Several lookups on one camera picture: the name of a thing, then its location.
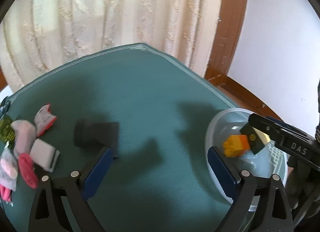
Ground clear plastic bowl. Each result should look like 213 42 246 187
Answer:
204 107 289 213

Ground orange yellow toy block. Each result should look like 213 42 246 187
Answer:
222 134 251 158

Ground white sponge block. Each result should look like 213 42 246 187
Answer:
29 139 60 173

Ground pink towel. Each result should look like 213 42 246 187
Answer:
18 153 39 189

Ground large mesh bag pink item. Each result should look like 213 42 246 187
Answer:
10 120 36 159

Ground red white sachet packet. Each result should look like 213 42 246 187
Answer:
34 104 57 137

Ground dark green gold box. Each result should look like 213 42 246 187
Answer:
0 115 15 146

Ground green box yellow label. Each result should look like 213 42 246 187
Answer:
240 123 271 155

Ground pink cloth suction cups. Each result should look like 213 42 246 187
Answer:
0 185 13 206

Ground gloved right hand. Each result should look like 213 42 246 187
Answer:
285 156 319 227

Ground green table mat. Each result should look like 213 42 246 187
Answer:
8 43 235 231

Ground blue plaid shirt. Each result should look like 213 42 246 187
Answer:
0 100 10 118

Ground cream embroidered curtain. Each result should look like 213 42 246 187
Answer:
1 0 221 91

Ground wooden door frame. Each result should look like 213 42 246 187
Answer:
204 0 247 86

